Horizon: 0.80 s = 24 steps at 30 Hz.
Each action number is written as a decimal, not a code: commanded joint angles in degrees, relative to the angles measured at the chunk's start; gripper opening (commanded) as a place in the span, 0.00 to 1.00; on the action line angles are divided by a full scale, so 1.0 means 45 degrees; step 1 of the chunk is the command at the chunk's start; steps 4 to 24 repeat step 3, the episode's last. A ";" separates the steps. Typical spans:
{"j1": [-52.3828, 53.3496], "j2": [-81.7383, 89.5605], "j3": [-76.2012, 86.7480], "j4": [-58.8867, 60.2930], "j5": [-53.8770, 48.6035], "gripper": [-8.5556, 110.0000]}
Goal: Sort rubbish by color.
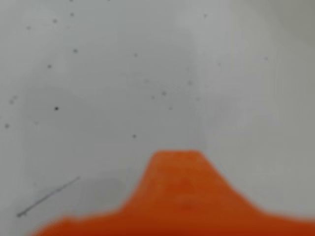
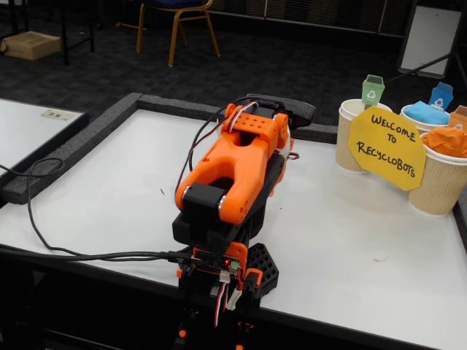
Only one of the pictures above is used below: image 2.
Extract orange paper ball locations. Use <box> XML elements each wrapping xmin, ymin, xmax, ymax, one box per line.
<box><xmin>421</xmin><ymin>126</ymin><xmax>467</xmax><ymax>158</ymax></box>

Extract orange controller board housing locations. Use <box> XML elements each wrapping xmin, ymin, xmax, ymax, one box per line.
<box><xmin>192</xmin><ymin>242</ymin><xmax>249</xmax><ymax>274</ymax></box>

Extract small paper label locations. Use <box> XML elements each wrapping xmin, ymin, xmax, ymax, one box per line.
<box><xmin>41</xmin><ymin>109</ymin><xmax>76</xmax><ymax>121</ymax></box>

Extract paper cup with blue tag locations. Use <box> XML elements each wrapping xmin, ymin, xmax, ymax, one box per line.
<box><xmin>400</xmin><ymin>104</ymin><xmax>453</xmax><ymax>135</ymax></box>

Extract brown cardboard box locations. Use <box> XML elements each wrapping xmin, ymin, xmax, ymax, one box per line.
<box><xmin>0</xmin><ymin>31</ymin><xmax>62</xmax><ymax>61</ymax></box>

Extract black robot base with clamp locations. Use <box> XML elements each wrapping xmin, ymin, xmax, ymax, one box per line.
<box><xmin>174</xmin><ymin>242</ymin><xmax>280</xmax><ymax>350</ymax></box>

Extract black tripod leg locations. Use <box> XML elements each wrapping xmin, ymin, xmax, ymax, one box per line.
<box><xmin>386</xmin><ymin>52</ymin><xmax>467</xmax><ymax>84</ymax></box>

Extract orange recycling bin tag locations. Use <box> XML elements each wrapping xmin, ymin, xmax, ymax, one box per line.
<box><xmin>448</xmin><ymin>106</ymin><xmax>467</xmax><ymax>131</ymax></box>

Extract gold frame blue seat chair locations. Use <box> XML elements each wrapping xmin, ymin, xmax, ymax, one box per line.
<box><xmin>115</xmin><ymin>0</ymin><xmax>221</xmax><ymax>68</ymax></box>

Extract black wrist webcam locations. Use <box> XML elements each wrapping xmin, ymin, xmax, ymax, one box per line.
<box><xmin>246</xmin><ymin>93</ymin><xmax>317</xmax><ymax>129</ymax></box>

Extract blue recycling bin tag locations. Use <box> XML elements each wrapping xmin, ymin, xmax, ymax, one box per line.
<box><xmin>428</xmin><ymin>82</ymin><xmax>455</xmax><ymax>111</ymax></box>

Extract thin black camera cable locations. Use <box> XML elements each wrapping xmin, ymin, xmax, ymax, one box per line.
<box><xmin>0</xmin><ymin>96</ymin><xmax>252</xmax><ymax>260</ymax></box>

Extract yellow welcome sign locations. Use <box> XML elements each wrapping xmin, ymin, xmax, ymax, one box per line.
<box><xmin>347</xmin><ymin>105</ymin><xmax>427</xmax><ymax>191</ymax></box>

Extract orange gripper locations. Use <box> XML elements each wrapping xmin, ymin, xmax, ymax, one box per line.
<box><xmin>279</xmin><ymin>125</ymin><xmax>301</xmax><ymax>161</ymax></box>

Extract paper cup with orange tag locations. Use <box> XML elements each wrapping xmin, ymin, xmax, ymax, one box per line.
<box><xmin>408</xmin><ymin>131</ymin><xmax>467</xmax><ymax>216</ymax></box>

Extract short black foam border strip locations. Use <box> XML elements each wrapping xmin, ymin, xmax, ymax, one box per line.
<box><xmin>293</xmin><ymin>122</ymin><xmax>339</xmax><ymax>145</ymax></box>
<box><xmin>452</xmin><ymin>196</ymin><xmax>467</xmax><ymax>256</ymax></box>

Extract paper cup with green tag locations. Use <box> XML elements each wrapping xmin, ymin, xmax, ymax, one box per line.
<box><xmin>335</xmin><ymin>98</ymin><xmax>393</xmax><ymax>174</ymax></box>

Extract black metal table legs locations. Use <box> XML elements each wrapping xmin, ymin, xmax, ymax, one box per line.
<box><xmin>7</xmin><ymin>0</ymin><xmax>95</xmax><ymax>66</ymax></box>

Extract wire bundle with white connector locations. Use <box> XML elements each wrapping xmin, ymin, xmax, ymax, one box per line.
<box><xmin>213</xmin><ymin>271</ymin><xmax>244</xmax><ymax>327</ymax></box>

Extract white panel with dark frame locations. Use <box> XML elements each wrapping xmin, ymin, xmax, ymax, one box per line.
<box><xmin>396</xmin><ymin>0</ymin><xmax>467</xmax><ymax>79</ymax></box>

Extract thick black USB cable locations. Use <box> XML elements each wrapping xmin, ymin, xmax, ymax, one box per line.
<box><xmin>0</xmin><ymin>243</ymin><xmax>193</xmax><ymax>264</ymax></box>

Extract white board with black frame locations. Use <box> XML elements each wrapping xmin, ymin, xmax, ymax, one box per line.
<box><xmin>0</xmin><ymin>98</ymin><xmax>90</xmax><ymax>187</ymax></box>

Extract red white black servo wire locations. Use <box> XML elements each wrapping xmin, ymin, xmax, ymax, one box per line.
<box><xmin>174</xmin><ymin>101</ymin><xmax>301</xmax><ymax>200</ymax></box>

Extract blue paper wad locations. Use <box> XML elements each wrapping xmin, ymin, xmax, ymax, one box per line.
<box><xmin>404</xmin><ymin>101</ymin><xmax>450</xmax><ymax>125</ymax></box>

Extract green recycling bin tag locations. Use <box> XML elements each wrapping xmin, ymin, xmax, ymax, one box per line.
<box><xmin>361</xmin><ymin>74</ymin><xmax>386</xmax><ymax>110</ymax></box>

